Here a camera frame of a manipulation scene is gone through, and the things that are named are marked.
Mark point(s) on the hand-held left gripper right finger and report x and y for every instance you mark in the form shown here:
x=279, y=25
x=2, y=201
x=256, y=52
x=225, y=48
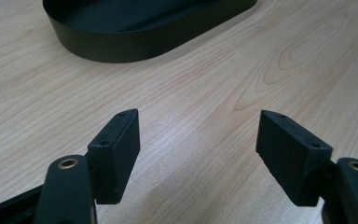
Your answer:
x=292, y=158

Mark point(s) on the black key rack with tray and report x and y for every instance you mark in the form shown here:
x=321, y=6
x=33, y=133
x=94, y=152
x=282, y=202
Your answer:
x=130, y=40

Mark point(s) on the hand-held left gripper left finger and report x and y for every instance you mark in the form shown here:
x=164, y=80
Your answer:
x=118, y=161

